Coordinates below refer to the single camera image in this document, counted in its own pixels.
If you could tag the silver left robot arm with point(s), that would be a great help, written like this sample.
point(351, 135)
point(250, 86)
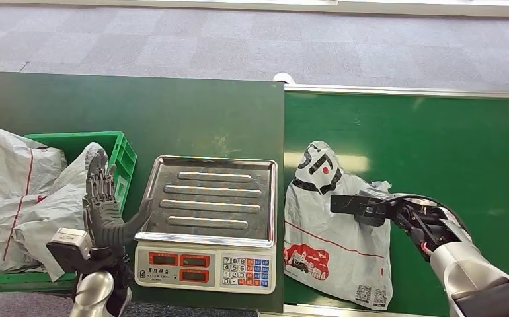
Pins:
point(92, 293)

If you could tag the small white round object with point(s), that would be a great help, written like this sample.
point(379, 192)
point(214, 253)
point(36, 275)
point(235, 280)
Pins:
point(284, 78)

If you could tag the crumpled white courier bag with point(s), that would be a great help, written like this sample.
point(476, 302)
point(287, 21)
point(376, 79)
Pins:
point(57, 218)

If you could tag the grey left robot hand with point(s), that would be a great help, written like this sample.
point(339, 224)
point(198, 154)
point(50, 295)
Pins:
point(103, 223)

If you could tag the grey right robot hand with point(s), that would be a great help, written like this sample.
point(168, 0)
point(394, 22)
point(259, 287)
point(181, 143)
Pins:
point(370, 220)

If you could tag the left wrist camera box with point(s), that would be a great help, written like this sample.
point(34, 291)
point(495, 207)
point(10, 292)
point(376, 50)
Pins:
point(68, 245)

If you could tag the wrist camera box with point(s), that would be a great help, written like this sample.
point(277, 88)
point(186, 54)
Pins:
point(68, 245)
point(346, 204)

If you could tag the green conveyor belt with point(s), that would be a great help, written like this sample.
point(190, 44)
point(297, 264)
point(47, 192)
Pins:
point(434, 131)

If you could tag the white courier bag, red line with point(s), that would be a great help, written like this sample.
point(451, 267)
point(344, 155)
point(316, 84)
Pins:
point(5, 175)

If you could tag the silver conveyor side rail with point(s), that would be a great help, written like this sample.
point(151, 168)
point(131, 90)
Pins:
point(412, 91)

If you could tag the electronic scale with steel pan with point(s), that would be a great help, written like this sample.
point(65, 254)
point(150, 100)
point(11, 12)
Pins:
point(232, 210)

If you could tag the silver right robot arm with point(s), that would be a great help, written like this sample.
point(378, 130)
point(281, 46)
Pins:
point(464, 267)

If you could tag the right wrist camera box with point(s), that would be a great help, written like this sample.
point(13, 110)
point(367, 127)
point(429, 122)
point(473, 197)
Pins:
point(346, 204)

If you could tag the white courier bag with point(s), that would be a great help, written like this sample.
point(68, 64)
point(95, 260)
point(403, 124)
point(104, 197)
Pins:
point(5, 175)
point(333, 245)
point(57, 218)

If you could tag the green plastic crate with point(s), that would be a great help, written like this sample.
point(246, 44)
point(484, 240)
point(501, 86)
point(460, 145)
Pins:
point(123, 157)

